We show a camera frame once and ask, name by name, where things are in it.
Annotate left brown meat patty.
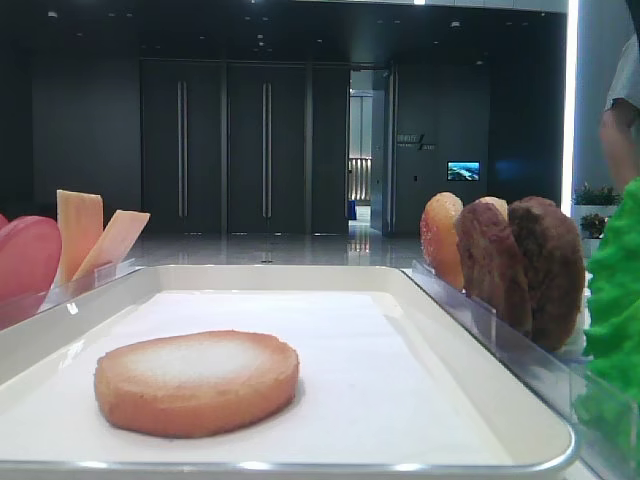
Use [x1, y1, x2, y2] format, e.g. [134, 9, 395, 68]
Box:
[455, 199, 533, 337]

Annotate brown meat patty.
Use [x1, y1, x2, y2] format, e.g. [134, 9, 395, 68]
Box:
[508, 196, 585, 352]
[455, 199, 533, 337]

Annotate right orange cheese slice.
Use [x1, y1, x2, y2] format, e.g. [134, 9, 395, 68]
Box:
[72, 210, 151, 281]

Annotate orange cheese slice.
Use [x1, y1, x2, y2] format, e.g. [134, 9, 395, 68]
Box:
[56, 190, 103, 284]
[72, 210, 151, 281]

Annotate bread slice on tray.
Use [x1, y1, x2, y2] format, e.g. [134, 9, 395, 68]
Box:
[94, 330, 300, 438]

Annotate right brown meat patty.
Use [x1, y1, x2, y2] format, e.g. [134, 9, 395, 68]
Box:
[508, 196, 585, 352]

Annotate left orange cheese slice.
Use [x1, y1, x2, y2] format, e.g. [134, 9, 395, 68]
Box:
[56, 190, 103, 284]

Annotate right red tomato slice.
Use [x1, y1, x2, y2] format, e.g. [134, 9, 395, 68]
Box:
[0, 216, 62, 303]

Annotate green lettuce leaf in holder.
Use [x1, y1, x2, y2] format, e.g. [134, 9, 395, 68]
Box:
[576, 179, 639, 463]

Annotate left bun slice top right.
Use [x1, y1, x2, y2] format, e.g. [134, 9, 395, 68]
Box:
[420, 192, 464, 291]

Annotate bun slice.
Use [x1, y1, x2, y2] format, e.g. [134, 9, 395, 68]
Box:
[420, 192, 464, 291]
[480, 196, 508, 220]

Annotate white rectangular tray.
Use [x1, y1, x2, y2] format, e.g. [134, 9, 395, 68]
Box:
[1, 265, 579, 479]

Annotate potted plants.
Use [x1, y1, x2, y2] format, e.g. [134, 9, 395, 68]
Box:
[571, 183, 621, 239]

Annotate clear acrylic holder left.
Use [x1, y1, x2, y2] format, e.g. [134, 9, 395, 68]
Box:
[1, 259, 140, 330]

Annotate clear acrylic holder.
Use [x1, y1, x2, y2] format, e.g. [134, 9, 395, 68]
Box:
[1, 259, 140, 330]
[411, 260, 639, 479]

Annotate person in grey shirt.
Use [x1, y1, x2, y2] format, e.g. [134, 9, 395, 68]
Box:
[600, 35, 639, 193]

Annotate clear acrylic holder right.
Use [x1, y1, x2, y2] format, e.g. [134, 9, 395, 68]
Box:
[411, 260, 639, 479]

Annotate wall monitor screen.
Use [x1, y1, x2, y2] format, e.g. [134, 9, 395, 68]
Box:
[447, 161, 480, 181]

